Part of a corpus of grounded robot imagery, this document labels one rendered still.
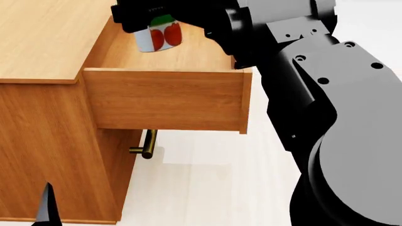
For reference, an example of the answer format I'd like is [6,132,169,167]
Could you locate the brass bar drawer handle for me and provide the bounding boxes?
[129,129,159,160]

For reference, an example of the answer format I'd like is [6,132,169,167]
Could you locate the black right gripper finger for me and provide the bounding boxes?
[179,21,227,57]
[120,21,151,34]

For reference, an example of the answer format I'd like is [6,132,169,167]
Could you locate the wooden cabinet drawer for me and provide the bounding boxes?
[82,15,253,136]

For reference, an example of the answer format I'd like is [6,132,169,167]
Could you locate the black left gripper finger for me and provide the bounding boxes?
[30,181,63,226]

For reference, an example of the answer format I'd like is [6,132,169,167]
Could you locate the tomato soup can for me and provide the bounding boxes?
[134,14,184,54]

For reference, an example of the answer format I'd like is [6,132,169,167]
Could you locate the wooden cabinet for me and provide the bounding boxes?
[0,0,144,226]

